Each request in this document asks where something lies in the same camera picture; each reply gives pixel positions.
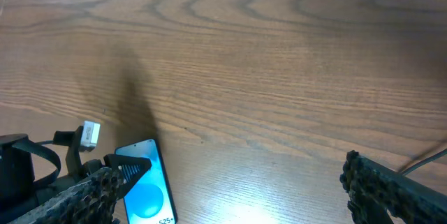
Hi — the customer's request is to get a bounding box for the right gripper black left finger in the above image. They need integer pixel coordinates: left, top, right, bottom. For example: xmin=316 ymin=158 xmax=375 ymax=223
xmin=11 ymin=167 xmax=122 ymax=224

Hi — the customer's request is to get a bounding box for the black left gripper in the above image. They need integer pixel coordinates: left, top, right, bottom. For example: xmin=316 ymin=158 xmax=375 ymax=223
xmin=34 ymin=126 xmax=152 ymax=199

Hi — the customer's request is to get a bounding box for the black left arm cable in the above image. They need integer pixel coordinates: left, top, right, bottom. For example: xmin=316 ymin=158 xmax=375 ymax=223
xmin=12 ymin=136 xmax=62 ymax=190

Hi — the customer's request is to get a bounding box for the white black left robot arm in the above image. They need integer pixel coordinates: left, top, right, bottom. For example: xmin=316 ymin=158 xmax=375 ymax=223
xmin=1 ymin=126 xmax=152 ymax=223

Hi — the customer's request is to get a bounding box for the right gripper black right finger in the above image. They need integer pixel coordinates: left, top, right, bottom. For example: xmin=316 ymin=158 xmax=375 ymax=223
xmin=339 ymin=150 xmax=446 ymax=224

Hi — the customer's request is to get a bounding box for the blue Galaxy smartphone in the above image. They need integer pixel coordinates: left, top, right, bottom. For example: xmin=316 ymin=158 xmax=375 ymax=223
xmin=115 ymin=139 xmax=178 ymax=224

